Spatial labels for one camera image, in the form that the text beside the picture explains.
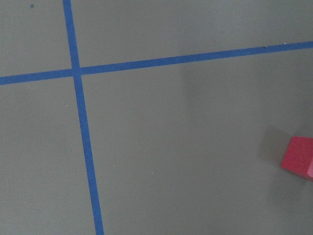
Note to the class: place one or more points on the red cube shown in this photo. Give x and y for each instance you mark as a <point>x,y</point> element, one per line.
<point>298,158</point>

